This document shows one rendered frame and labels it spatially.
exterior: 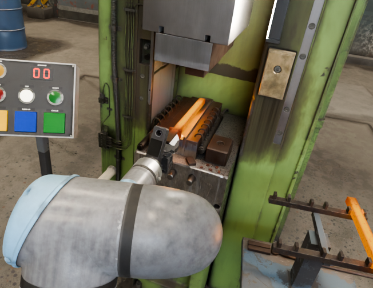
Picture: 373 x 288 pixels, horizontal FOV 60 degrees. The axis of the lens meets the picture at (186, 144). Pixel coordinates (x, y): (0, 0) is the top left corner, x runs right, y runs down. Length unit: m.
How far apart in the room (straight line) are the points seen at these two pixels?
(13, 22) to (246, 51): 4.51
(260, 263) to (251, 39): 0.95
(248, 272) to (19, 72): 1.09
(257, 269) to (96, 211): 0.91
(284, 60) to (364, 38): 6.36
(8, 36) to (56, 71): 4.37
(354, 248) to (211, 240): 2.18
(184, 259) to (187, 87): 1.34
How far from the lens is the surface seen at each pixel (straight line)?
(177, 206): 0.39
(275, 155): 1.35
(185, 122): 1.23
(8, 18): 5.61
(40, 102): 1.31
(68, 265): 0.40
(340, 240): 2.58
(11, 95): 1.34
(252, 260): 1.25
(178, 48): 1.12
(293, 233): 2.46
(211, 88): 1.64
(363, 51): 7.58
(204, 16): 1.07
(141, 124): 1.46
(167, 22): 1.11
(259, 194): 1.46
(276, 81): 1.20
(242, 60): 1.57
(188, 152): 1.25
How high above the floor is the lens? 1.61
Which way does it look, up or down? 31 degrees down
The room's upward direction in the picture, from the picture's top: 8 degrees clockwise
